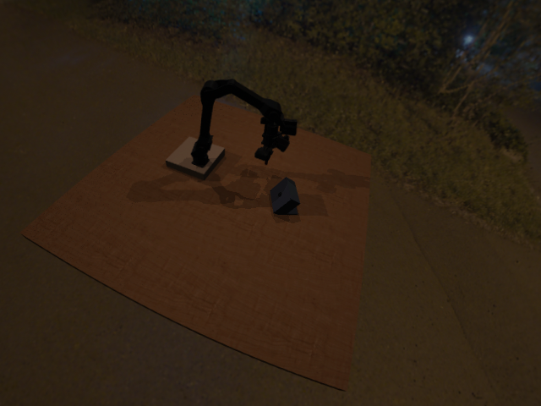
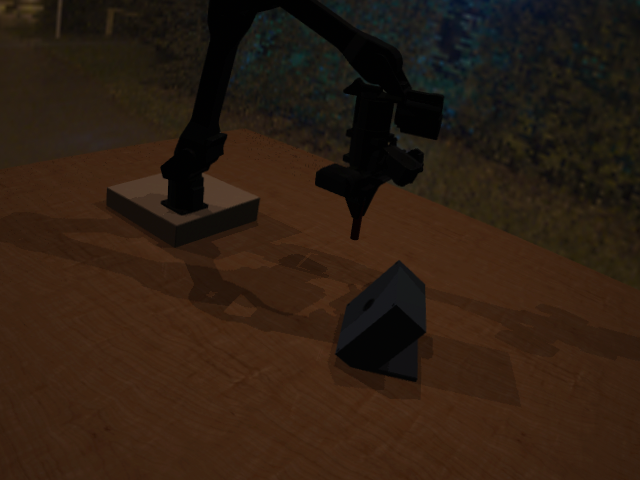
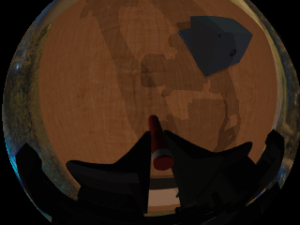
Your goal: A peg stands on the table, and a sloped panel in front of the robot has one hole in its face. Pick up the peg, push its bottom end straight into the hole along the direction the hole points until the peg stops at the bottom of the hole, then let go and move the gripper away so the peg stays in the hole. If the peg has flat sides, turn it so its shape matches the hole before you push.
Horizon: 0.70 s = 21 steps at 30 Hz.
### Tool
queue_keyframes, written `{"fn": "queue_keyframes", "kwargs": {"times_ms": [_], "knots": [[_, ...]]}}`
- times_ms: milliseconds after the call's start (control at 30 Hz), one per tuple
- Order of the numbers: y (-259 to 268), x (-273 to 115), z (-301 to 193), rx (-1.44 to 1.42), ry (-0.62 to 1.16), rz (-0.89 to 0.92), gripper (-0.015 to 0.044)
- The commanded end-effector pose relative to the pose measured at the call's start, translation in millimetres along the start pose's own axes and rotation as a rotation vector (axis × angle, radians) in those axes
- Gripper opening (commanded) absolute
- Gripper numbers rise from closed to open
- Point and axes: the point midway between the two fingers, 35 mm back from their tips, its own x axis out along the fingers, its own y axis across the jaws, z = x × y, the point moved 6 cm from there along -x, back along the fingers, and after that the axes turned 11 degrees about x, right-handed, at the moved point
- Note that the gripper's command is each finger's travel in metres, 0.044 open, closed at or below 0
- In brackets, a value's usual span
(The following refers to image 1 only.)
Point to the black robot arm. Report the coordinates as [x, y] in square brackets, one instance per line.
[271, 110]

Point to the dark grey sloped panel with hole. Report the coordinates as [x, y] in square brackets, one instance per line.
[284, 198]

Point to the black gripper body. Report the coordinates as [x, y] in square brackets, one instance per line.
[265, 153]

